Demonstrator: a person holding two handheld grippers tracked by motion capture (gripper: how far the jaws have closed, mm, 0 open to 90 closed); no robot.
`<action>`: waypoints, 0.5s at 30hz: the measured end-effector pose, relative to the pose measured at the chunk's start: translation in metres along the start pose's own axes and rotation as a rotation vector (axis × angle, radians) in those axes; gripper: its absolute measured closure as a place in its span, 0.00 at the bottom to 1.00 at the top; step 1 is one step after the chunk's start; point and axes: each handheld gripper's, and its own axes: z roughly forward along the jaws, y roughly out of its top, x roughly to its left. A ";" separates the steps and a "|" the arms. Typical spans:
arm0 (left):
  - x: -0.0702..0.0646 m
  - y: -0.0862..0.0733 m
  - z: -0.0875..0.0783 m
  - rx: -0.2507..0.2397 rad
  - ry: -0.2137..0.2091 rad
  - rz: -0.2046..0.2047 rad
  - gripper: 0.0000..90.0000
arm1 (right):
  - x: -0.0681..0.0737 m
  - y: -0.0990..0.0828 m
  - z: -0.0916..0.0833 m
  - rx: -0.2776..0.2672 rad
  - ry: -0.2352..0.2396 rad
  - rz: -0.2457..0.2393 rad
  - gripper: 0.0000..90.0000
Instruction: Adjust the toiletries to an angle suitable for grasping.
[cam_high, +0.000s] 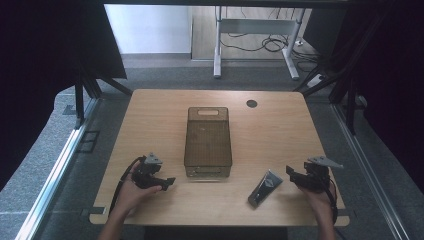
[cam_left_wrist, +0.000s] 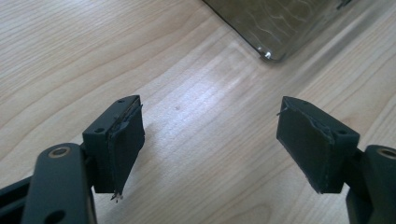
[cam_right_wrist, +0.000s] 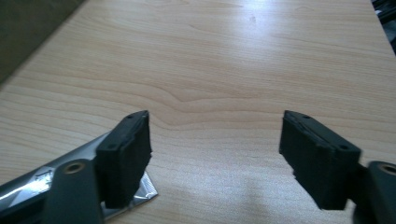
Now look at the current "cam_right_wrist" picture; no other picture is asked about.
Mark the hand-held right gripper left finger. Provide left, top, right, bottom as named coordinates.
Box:
left=94, top=109, right=153, bottom=210

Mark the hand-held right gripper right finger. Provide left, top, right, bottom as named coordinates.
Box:
left=278, top=109, right=362, bottom=211

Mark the dark equipment beside table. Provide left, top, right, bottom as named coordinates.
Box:
left=371, top=0, right=396, bottom=56

